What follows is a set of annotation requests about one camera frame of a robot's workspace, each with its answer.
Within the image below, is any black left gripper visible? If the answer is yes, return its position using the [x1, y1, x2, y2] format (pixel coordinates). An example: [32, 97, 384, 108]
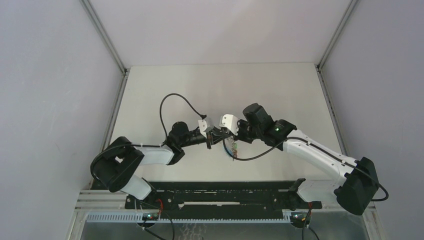
[179, 125, 230, 149]

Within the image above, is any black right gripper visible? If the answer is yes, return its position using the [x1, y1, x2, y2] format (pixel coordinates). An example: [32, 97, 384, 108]
[230, 118, 263, 144]

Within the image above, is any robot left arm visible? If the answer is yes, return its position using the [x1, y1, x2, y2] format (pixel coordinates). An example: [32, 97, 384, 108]
[90, 119, 239, 193]

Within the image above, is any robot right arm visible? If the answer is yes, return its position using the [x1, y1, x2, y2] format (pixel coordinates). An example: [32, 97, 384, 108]
[236, 103, 382, 216]

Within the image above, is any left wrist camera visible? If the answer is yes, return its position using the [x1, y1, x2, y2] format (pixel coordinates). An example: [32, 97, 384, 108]
[198, 117, 214, 136]

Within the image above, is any left camera cable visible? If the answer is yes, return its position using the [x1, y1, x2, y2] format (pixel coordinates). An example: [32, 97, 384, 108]
[159, 93, 208, 140]

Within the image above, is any camera cable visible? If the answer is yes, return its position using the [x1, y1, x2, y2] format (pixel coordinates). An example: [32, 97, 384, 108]
[222, 136, 390, 203]
[159, 93, 208, 140]

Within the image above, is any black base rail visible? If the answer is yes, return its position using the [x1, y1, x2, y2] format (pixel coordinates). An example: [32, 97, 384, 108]
[124, 178, 323, 221]

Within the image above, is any right camera cable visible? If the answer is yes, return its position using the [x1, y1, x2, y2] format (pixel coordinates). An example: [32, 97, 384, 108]
[222, 136, 390, 203]

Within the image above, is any white slotted cable duct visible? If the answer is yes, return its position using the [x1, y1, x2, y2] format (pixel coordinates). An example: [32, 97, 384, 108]
[85, 211, 294, 223]

